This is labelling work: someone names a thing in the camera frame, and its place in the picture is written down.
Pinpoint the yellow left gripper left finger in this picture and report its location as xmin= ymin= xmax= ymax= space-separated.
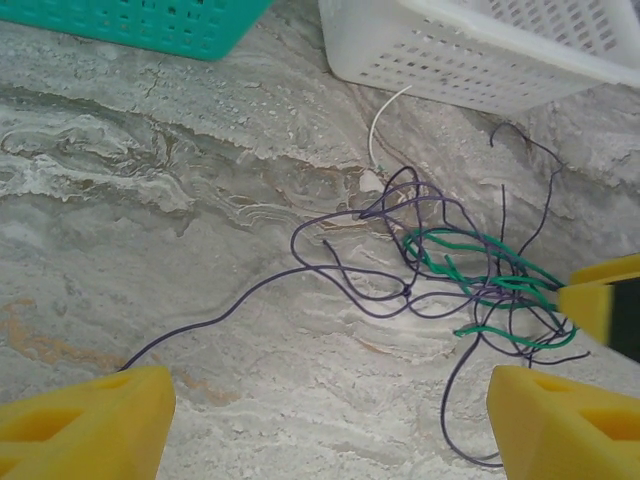
xmin=0 ymin=364 xmax=176 ymax=480

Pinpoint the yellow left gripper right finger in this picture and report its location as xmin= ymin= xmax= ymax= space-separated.
xmin=487 ymin=364 xmax=640 ymax=480

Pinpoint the green thin cable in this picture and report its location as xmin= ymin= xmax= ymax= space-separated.
xmin=402 ymin=228 xmax=579 ymax=351

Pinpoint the dark purple thin cable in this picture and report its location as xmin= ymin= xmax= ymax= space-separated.
xmin=118 ymin=122 xmax=592 ymax=469

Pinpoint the light purple thin cable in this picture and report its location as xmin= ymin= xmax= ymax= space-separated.
xmin=357 ymin=180 xmax=521 ymax=309

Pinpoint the white thin cable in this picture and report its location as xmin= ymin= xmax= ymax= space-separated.
xmin=367 ymin=83 xmax=414 ymax=174

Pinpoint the white perforated plastic basket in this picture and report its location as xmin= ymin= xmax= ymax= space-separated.
xmin=318 ymin=0 xmax=640 ymax=116

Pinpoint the teal perforated plastic basket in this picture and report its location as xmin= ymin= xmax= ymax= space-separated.
xmin=0 ymin=0 xmax=274 ymax=64

